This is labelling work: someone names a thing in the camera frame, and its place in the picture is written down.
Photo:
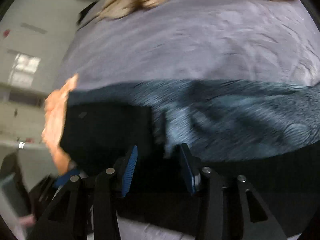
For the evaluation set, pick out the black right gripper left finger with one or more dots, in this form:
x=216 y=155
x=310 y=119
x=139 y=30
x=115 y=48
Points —
x=67 y=215

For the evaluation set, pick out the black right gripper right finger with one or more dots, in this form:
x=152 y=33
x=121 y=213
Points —
x=228 y=208

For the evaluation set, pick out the black pants with patterned lining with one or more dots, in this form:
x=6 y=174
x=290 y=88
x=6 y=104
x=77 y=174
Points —
x=267 y=131

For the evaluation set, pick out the peach orange garment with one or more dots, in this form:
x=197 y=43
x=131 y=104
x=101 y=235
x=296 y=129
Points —
x=55 y=112

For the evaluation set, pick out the grey embossed bed cover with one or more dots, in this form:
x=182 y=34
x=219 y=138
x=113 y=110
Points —
x=252 y=40

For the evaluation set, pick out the black item beside bed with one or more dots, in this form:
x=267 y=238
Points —
x=84 y=12

